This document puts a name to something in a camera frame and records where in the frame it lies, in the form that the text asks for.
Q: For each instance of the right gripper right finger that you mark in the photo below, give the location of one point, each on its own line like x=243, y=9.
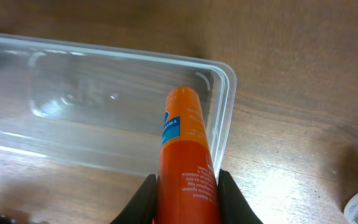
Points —
x=233, y=206

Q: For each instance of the orange tube white cap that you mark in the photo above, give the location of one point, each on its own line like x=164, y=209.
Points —
x=187, y=188

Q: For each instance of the clear plastic container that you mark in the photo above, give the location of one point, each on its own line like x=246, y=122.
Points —
x=103, y=106

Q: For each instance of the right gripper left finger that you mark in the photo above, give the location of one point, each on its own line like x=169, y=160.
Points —
x=142, y=206

